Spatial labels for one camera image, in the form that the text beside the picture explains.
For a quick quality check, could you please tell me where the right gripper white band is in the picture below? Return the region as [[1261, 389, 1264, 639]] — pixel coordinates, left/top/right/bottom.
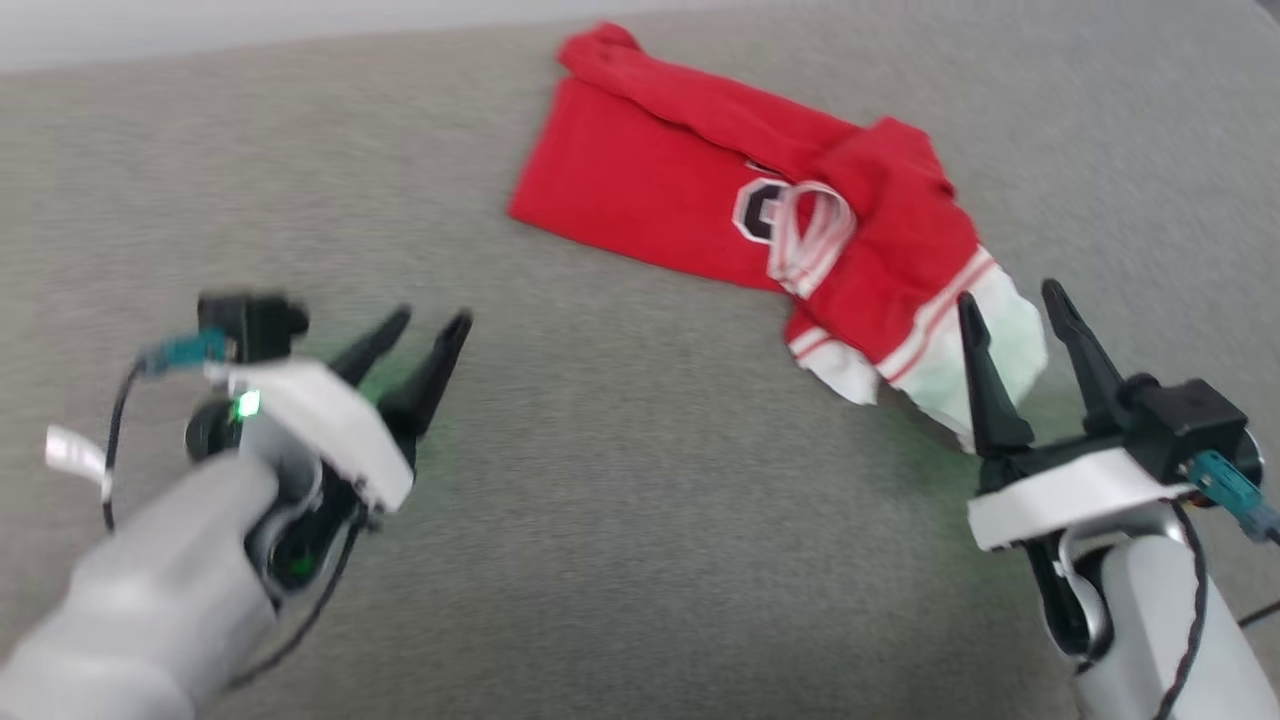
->
[[956, 278, 1193, 658]]

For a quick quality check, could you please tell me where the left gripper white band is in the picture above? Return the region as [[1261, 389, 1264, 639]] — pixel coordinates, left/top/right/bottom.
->
[[185, 305, 475, 594]]

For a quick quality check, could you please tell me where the red and white jersey shirt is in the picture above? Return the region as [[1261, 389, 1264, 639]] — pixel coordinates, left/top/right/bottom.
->
[[506, 22, 1050, 453]]

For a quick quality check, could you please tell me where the black cable with teal plug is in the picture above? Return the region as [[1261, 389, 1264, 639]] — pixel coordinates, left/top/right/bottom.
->
[[1185, 450, 1280, 631], [45, 330, 237, 533]]

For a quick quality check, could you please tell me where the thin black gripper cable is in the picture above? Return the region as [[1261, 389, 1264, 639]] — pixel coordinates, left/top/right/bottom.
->
[[1150, 498, 1213, 720], [225, 518, 367, 693]]

